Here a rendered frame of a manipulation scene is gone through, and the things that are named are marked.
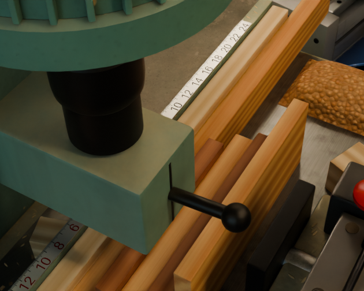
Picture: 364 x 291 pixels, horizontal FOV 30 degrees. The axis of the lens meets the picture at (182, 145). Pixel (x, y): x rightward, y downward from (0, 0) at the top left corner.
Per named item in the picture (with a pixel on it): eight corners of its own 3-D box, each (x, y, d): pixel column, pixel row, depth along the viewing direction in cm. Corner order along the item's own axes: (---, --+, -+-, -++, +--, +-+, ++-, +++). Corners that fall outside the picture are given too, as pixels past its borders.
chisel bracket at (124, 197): (149, 270, 48) (140, 196, 42) (-1, 194, 53) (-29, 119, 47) (200, 199, 52) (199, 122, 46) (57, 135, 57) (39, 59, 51)
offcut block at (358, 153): (324, 187, 64) (329, 160, 61) (352, 167, 65) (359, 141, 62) (351, 210, 62) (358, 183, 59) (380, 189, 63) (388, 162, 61)
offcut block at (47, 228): (73, 239, 73) (69, 220, 70) (63, 264, 70) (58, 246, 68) (45, 234, 73) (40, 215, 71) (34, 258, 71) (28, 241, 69)
